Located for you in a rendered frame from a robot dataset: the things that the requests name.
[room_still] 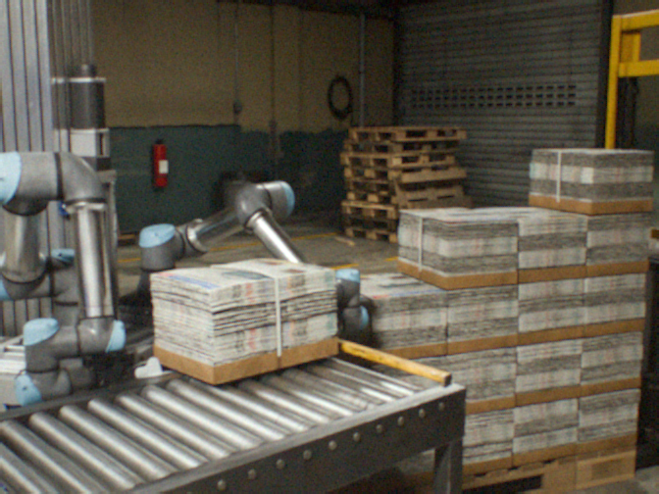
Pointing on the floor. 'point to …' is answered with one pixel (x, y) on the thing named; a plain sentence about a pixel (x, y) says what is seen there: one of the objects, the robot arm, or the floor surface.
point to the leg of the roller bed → (448, 468)
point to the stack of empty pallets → (380, 178)
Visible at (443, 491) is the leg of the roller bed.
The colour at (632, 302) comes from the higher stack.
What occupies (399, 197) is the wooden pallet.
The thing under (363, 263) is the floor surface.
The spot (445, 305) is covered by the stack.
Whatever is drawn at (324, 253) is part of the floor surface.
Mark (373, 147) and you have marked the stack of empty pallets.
